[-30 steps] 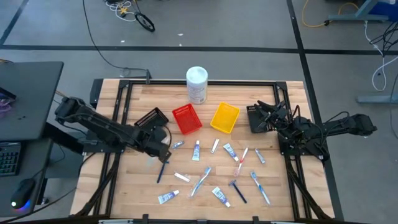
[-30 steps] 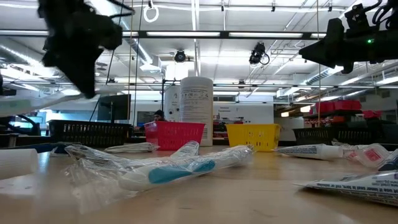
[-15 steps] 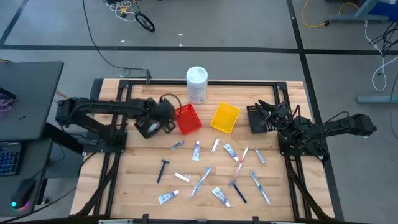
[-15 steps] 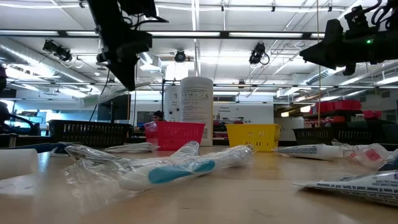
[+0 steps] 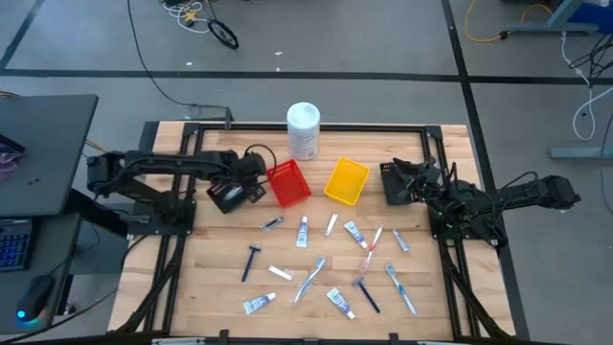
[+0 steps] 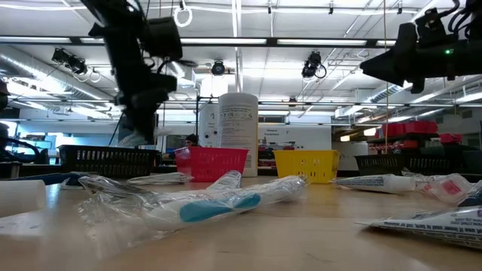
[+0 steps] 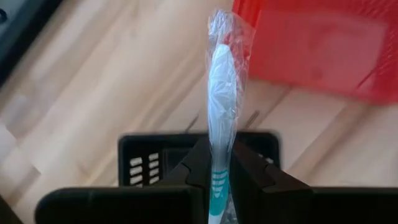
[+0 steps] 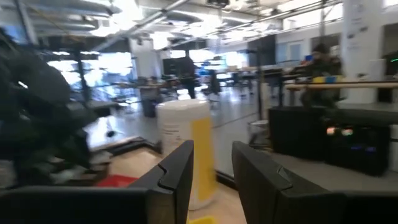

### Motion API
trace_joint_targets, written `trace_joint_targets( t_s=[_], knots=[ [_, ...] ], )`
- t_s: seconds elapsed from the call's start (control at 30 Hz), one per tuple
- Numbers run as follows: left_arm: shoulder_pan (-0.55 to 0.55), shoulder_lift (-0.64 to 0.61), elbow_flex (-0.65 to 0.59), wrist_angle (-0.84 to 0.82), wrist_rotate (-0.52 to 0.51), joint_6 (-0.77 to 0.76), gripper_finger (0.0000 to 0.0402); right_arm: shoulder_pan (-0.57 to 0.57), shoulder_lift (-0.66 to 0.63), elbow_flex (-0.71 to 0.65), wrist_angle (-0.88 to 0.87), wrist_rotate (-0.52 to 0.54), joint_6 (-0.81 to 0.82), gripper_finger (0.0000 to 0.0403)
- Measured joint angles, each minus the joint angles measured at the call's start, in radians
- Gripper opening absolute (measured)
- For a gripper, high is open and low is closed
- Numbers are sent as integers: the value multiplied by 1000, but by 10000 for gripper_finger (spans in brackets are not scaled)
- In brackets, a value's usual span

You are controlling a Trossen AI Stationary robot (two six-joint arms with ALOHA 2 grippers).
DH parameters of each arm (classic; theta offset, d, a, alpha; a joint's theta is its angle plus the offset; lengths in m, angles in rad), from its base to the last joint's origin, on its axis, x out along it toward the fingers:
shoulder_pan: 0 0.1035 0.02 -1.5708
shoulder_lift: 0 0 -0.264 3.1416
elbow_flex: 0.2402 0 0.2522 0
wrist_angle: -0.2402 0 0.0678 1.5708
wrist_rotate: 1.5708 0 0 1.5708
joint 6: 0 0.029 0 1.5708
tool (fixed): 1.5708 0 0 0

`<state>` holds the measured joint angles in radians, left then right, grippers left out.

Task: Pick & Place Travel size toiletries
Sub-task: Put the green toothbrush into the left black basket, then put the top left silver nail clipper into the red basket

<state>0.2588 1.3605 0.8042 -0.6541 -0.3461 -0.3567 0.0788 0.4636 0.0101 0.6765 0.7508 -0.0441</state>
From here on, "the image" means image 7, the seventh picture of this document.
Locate red plastic basket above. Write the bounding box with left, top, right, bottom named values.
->
left=231, top=0, right=398, bottom=105

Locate black aluminium table frame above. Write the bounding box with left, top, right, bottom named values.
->
left=0, top=0, right=65, bottom=86

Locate clear teal white toothbrush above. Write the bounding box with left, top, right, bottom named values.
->
left=205, top=9, right=256, bottom=224

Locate black plastic basket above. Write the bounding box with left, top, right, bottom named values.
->
left=117, top=130, right=281, bottom=188

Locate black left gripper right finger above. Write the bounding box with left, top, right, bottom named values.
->
left=230, top=139, right=398, bottom=224

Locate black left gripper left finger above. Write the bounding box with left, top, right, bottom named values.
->
left=35, top=136, right=212, bottom=224

